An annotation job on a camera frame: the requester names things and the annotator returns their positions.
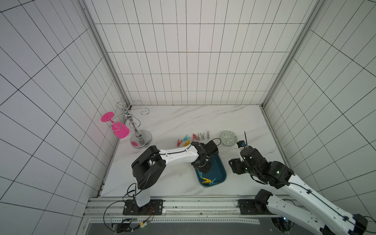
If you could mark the teal plastic storage box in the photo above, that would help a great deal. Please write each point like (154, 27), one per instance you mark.
(217, 172)

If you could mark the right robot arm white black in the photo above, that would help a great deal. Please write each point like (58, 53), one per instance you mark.
(319, 215)

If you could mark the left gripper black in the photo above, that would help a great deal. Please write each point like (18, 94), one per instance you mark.
(204, 170)

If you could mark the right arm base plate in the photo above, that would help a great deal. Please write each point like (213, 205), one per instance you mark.
(249, 207)

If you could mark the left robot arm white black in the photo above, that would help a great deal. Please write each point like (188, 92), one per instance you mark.
(149, 166)

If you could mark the pink wine glass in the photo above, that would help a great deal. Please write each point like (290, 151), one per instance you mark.
(119, 129)

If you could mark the green patterned ceramic bowl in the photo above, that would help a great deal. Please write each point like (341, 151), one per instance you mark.
(228, 138)

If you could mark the aluminium mounting rail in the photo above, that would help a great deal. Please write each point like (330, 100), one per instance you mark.
(108, 211)

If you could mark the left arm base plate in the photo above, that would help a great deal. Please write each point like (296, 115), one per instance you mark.
(154, 207)

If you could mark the yellow clothespin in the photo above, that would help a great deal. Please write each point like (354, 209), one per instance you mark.
(187, 143)
(206, 181)

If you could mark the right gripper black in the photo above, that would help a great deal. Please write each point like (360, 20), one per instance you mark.
(246, 151)

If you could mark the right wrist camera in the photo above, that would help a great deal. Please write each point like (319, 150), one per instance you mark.
(241, 145)

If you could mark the chrome glass holder stand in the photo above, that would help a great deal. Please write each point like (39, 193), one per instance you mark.
(141, 138)

